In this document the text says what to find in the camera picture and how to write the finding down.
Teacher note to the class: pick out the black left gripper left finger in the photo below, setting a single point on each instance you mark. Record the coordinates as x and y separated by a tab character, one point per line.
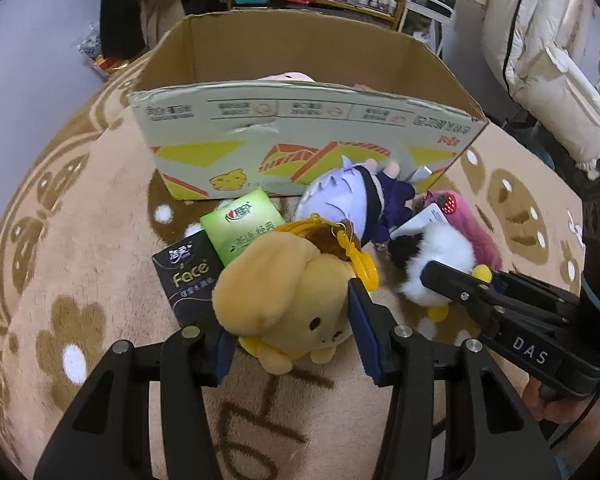
104	434

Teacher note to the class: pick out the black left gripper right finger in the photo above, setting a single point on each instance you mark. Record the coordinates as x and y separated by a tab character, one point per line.
489	433

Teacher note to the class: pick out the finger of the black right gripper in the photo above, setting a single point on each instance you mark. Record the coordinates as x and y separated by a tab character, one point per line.
516	296

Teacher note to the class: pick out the white black fluffy plush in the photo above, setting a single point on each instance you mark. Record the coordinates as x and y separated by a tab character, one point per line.
402	249

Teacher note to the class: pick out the pink bear plush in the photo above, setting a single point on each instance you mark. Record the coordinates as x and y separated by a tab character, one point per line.
465	224

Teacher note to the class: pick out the yellow dog plush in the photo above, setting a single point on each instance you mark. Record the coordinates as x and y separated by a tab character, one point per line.
286	295

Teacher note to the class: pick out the pink square plush cushion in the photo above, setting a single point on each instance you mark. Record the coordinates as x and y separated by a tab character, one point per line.
289	76

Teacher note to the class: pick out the person's right hand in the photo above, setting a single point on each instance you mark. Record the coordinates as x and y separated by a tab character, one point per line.
563	411

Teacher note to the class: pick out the purple-haired doll plush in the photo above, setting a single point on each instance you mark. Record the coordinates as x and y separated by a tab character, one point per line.
373	200

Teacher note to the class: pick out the beige patterned round rug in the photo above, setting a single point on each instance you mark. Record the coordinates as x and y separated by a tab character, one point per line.
76	243

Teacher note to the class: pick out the black Face tissue pack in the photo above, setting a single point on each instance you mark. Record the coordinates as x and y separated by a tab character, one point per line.
188	271

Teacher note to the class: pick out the green tissue pack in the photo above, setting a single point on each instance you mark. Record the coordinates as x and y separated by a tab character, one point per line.
233	227

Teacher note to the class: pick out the white duvet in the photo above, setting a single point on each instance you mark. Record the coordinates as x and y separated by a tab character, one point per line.
533	47

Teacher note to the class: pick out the brown cardboard box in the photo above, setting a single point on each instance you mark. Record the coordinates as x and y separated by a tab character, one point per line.
216	131

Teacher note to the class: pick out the white rolling cart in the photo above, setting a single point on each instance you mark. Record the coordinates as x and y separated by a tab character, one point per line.
428	20

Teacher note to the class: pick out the black hanging coat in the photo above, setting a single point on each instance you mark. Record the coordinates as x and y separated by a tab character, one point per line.
120	29

